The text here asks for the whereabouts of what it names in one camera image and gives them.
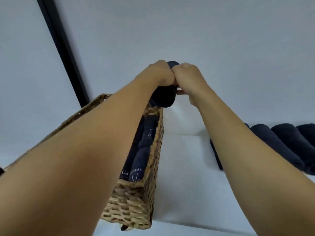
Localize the person's left hand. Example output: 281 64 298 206
141 60 178 87

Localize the plain dark navy towel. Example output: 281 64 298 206
270 123 315 175

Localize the woven wicker basket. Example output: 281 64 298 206
4 93 164 230

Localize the person's left forearm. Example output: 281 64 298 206
0 76 160 236

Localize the person's right hand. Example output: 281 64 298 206
171 62 212 107

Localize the person's right forearm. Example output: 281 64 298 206
196 89 315 236

